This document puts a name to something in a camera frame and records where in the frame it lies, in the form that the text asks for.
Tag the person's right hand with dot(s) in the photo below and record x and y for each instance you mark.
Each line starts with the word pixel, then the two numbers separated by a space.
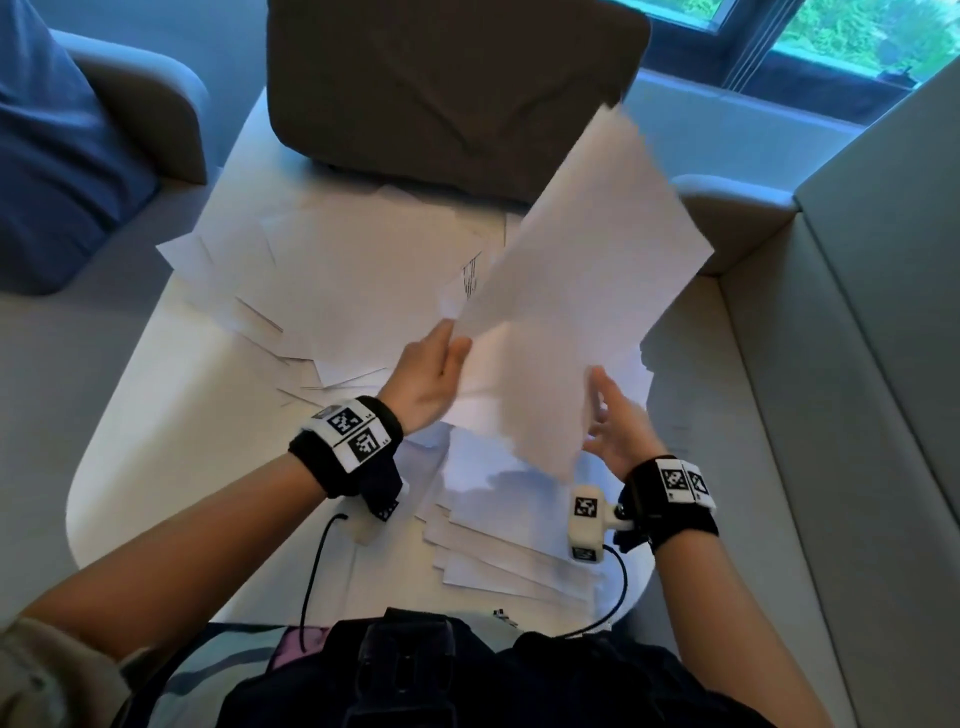
pixel 628 435

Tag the person's left hand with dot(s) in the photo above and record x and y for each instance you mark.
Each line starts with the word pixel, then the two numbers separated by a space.
pixel 420 386

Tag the person's right thumb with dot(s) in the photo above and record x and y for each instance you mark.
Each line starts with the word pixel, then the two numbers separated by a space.
pixel 600 390

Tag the person's left fingers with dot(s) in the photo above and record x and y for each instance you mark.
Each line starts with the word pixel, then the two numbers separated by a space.
pixel 450 349

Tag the large white paper sheet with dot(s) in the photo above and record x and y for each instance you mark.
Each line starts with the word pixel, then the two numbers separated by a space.
pixel 585 285

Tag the person's left forearm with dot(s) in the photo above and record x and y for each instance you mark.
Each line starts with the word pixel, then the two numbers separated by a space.
pixel 202 547

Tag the person's right forearm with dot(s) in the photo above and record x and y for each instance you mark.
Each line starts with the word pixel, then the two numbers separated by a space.
pixel 731 622

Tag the white sheet with black drawing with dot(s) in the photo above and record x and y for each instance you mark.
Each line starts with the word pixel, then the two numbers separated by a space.
pixel 471 276

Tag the pile of scattered white papers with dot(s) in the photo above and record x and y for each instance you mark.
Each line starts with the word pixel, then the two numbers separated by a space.
pixel 337 285

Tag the black wristband with marker tags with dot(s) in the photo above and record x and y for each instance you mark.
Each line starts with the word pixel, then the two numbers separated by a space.
pixel 349 442
pixel 675 499

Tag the stack of white papers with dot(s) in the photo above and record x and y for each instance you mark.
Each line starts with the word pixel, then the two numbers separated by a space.
pixel 510 517

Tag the beige sofa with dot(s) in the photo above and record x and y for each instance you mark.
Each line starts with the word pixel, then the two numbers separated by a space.
pixel 840 375

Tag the small black white marker tag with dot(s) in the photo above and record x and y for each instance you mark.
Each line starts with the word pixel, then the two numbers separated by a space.
pixel 505 617

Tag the brown cushion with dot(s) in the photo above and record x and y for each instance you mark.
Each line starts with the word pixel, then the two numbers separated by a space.
pixel 457 82

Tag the black chest harness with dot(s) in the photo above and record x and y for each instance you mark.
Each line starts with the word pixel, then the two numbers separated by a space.
pixel 480 679

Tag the window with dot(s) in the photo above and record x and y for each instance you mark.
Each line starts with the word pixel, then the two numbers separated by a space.
pixel 825 52

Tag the patterned light shirt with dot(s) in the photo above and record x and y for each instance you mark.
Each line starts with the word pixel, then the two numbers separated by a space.
pixel 202 679

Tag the blue cushion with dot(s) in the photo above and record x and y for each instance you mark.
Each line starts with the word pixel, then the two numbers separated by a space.
pixel 64 165

